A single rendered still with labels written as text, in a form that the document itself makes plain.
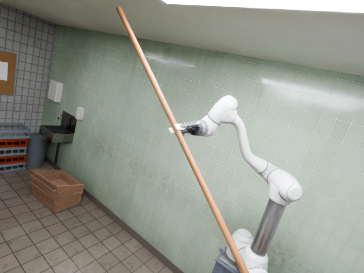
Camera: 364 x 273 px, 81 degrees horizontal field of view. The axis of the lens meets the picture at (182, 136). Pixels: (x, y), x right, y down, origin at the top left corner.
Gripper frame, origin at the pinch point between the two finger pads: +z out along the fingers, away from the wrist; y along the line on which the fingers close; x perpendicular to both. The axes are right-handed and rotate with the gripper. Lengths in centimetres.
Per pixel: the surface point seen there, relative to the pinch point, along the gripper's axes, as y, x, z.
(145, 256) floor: 190, -80, -109
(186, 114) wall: 52, 48, -122
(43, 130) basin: 288, 162, -86
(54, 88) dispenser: 260, 232, -112
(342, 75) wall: -83, -2, -122
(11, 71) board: 285, 276, -64
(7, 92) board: 313, 252, -61
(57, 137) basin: 268, 137, -94
